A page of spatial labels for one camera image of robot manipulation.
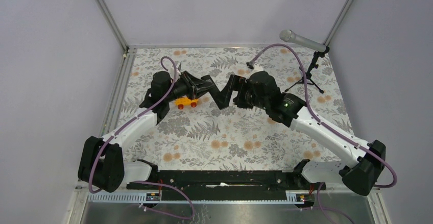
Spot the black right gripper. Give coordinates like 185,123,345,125
215,74,269,110

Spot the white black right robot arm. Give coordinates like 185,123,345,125
215,71,386,196

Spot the black remote control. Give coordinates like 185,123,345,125
201,75,232,110

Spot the black microphone tripod stand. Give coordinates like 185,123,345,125
285,46,330,94

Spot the grey microphone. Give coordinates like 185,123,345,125
279,30,329,53

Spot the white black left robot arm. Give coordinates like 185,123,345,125
78,71,214,193

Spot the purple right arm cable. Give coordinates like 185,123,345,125
250,43,398,189

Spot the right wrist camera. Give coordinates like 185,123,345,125
246,61,264,73

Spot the white slotted cable duct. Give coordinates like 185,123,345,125
87,190,305,205

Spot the floral patterned table mat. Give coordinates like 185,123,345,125
118,47,353,170

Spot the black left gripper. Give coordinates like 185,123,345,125
164,71,214,103

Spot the yellow red toy car block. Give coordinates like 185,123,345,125
174,97,199,110

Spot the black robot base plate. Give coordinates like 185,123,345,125
126,168,327,202

